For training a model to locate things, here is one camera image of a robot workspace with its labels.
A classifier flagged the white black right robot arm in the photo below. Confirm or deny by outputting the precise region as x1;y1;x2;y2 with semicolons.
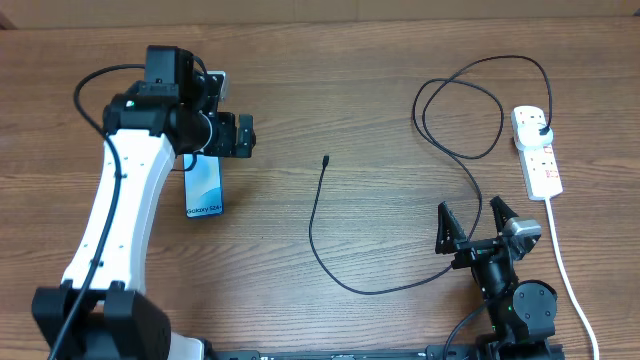
426;196;565;360

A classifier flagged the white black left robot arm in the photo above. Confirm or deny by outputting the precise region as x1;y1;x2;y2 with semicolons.
31;45;256;359

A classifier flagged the white power strip cord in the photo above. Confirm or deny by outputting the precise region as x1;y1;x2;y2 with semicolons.
543;197;600;360

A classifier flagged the white charger plug adapter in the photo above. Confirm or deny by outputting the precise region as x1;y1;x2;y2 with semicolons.
514;123;554;151

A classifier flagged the black charger cable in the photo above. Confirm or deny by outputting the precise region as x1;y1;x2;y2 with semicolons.
308;54;554;296

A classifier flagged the white power strip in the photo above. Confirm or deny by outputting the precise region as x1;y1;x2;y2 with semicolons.
511;105;563;201

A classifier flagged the Samsung Galaxy smartphone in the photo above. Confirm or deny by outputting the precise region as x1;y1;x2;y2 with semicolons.
183;154;224;218

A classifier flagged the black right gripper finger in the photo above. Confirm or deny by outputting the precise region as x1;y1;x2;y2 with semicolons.
490;196;518;233
435;202;468;254

